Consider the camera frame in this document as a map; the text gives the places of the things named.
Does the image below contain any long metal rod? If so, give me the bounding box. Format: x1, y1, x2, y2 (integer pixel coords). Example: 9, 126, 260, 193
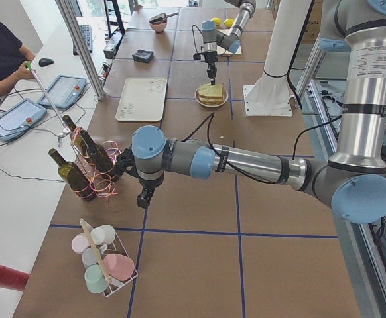
25, 61, 70, 147

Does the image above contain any yellow lemon right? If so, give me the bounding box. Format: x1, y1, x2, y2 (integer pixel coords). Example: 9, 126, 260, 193
224, 18, 235, 28

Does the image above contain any wooden cutting board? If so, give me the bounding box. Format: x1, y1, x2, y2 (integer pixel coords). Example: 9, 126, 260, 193
217, 30, 242, 55

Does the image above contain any black keyboard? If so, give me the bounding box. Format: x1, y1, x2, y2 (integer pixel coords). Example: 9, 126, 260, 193
79, 25, 93, 53

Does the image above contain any blue teach pendant far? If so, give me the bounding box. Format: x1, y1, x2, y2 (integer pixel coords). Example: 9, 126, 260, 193
47, 74, 87, 110

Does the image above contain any grey cup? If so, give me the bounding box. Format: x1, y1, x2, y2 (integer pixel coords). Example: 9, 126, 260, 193
82, 248, 98, 269

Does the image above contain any pink bowl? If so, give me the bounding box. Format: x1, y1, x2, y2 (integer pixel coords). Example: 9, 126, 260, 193
149, 20, 167, 33

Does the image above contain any metal scoop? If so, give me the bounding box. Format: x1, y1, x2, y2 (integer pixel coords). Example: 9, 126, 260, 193
149, 12, 178, 25

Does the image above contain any grey folded cloth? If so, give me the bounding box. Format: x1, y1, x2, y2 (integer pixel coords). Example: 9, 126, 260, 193
132, 49, 154, 63

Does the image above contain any light pink cup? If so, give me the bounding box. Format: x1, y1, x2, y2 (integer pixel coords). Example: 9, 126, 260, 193
71, 233, 90, 254

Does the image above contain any white round plate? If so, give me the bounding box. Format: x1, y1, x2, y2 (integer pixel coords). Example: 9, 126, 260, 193
195, 83, 228, 108

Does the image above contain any mint green cup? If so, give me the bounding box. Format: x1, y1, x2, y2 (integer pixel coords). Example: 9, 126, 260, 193
84, 264, 109, 294

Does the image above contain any black box device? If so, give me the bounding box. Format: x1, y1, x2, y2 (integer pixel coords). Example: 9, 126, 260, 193
103, 32, 123, 60

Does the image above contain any dark green wine bottle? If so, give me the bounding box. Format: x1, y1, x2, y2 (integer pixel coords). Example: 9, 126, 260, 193
48, 148, 96, 201

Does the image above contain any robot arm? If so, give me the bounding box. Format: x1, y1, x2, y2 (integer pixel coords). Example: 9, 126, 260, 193
131, 1, 386, 224
202, 0, 256, 85

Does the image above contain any cream bear tray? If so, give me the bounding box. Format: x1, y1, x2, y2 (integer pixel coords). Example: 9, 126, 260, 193
115, 77, 167, 122

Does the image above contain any black computer mouse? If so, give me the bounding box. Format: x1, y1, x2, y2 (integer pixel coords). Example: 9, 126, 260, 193
38, 58, 54, 67

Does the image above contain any red cylinder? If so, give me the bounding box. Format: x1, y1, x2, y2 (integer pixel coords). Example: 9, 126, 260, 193
0, 264, 29, 292

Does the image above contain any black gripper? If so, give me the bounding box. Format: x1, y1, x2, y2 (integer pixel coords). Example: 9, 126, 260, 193
137, 168, 163, 208
204, 51, 218, 83

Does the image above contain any yellow lemon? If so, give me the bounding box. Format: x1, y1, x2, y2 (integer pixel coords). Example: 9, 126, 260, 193
224, 18, 235, 28
211, 17, 221, 27

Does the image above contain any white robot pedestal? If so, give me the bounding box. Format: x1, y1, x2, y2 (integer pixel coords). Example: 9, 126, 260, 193
243, 0, 313, 117

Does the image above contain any copper wire bottle rack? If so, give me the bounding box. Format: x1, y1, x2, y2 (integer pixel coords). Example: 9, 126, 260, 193
73, 143, 118, 200

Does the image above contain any bread slice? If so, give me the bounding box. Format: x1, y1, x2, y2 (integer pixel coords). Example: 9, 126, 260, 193
197, 96, 227, 108
198, 83, 224, 96

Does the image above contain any white wire cup rack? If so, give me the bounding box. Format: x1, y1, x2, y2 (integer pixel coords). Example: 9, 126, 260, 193
79, 219, 138, 297

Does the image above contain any aluminium frame post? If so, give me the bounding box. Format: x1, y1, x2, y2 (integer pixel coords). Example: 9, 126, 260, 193
56, 0, 105, 101

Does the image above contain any yellow lemon left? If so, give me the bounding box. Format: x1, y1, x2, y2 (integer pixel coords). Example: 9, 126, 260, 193
211, 17, 221, 27

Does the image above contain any white cup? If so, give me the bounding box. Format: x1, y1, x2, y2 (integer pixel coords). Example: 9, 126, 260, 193
90, 225, 116, 245

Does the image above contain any blue teach pendant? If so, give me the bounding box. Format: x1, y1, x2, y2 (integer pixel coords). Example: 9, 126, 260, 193
47, 74, 87, 110
0, 99, 46, 142

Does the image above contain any blue teach pendant near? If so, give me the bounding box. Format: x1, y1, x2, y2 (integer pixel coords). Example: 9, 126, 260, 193
0, 99, 46, 142

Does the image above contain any person in black shirt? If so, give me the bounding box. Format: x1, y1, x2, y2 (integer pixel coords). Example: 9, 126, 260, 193
0, 22, 35, 97

